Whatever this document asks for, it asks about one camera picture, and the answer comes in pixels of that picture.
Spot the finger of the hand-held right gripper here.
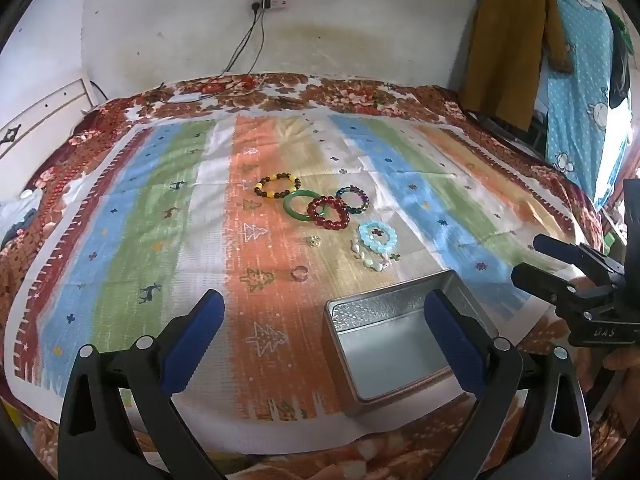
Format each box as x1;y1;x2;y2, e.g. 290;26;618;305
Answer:
532;234;626;276
511;262;608;318

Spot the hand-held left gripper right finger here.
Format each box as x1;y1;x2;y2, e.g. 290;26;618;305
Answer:
424;289;591;480

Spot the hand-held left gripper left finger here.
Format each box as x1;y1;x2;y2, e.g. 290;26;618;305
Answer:
57;289;226;480

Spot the metal tin box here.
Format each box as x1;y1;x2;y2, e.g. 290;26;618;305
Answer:
324;269;500;417

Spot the white shell bracelet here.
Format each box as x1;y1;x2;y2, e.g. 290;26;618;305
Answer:
350;240;392;272

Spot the light blue bead bracelet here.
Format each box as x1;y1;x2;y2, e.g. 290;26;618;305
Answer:
358;220;399;253

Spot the green jade bangle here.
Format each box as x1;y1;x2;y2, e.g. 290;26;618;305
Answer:
283;189;321;221

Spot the yellow and dark bead bracelet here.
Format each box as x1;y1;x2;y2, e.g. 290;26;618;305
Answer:
254;173;302;202

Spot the multicolour dark bead bracelet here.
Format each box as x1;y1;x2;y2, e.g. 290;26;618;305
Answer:
335;186;370;214

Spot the red bead bracelet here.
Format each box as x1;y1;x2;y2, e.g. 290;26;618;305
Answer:
307;196;350;231

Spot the person's right hand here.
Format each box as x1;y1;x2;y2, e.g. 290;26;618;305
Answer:
602;346;640;411

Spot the colourful striped cloth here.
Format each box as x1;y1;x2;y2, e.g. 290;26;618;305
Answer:
10;112;596;448

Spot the blue patterned hanging cloth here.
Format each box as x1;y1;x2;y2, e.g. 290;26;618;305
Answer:
480;0;633;211

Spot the dark hanging clothing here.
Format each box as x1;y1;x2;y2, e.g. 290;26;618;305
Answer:
607;5;636;108

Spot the grey crumpled cloth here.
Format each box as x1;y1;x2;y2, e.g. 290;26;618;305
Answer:
0;187;46;251

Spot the brown hanging garment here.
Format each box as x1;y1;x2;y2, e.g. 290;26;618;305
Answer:
460;0;576;131

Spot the floral blanket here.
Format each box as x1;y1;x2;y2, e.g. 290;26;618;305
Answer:
0;72;640;480

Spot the white headboard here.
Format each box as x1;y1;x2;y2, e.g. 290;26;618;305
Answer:
0;79;93;171

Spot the black power cable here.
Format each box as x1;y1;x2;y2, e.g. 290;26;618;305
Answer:
249;9;266;76
221;9;257;76

